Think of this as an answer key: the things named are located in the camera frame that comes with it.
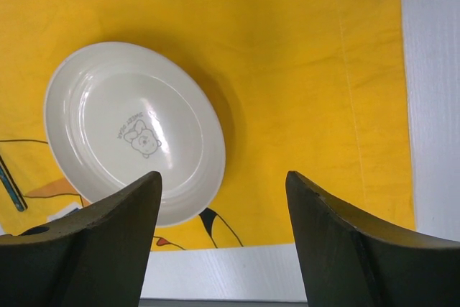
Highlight yellow cartoon cloth placemat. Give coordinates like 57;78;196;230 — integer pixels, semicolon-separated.
1;0;415;251

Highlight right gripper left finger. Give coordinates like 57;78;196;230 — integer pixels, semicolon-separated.
1;172;162;306

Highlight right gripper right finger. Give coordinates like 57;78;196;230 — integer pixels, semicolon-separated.
285;171;459;306

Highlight cream round plate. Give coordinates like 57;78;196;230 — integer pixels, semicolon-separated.
44;42;226;227

